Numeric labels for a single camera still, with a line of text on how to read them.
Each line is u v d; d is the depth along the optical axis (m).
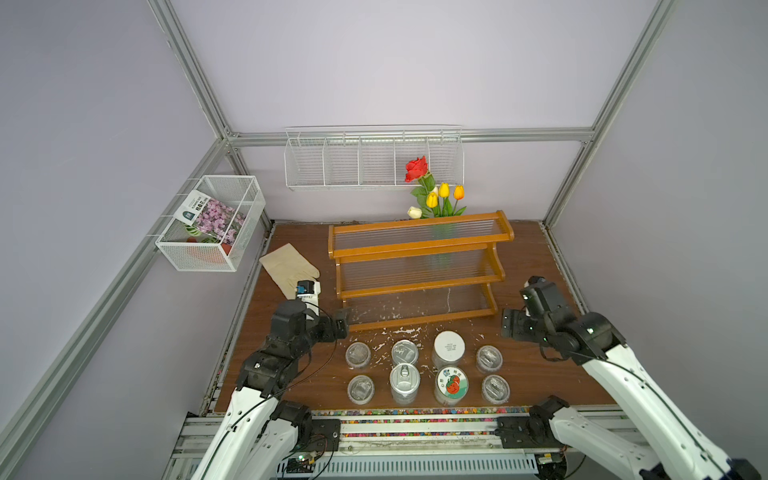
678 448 0.39
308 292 0.64
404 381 0.72
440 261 1.05
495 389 0.76
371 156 1.00
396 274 0.86
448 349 0.79
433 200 0.85
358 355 0.81
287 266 1.09
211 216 0.74
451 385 0.74
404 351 0.83
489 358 0.81
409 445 0.73
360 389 0.76
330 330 0.65
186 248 0.74
